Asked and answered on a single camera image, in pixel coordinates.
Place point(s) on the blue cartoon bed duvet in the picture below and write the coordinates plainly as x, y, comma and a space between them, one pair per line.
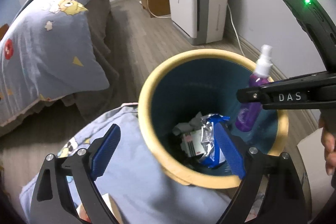
47, 54

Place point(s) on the blue foil snack bag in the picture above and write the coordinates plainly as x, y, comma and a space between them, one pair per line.
213, 155

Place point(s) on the blue cartoon cushion cover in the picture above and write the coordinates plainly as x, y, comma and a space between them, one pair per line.
135, 181

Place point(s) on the person's hand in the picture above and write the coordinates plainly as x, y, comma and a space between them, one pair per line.
328, 142

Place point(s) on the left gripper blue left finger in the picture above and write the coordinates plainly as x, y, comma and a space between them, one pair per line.
102, 150

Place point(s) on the yellow teal trash bin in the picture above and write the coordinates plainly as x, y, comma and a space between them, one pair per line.
183, 97

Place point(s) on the red white paper bag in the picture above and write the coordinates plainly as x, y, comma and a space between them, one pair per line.
108, 205

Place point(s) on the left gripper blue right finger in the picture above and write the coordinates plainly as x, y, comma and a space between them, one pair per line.
230, 146

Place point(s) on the white black paper package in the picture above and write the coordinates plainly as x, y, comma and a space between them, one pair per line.
191, 144

